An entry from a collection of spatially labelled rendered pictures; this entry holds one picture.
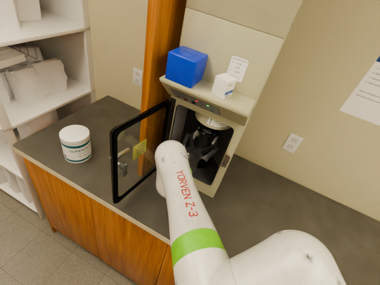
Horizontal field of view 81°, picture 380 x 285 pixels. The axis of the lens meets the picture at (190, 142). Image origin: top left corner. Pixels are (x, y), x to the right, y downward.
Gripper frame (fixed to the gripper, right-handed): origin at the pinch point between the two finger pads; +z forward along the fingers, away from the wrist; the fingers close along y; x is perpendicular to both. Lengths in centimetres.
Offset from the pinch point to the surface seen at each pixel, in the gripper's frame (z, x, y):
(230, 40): -10.9, -46.7, -0.4
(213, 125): -8.8, -13.7, -3.3
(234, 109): -22.2, -31.2, -10.6
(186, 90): -22.3, -31.0, 6.4
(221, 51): -10.9, -42.6, 1.6
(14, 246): -58, 120, 98
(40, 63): 6, 7, 118
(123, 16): 32, -30, 75
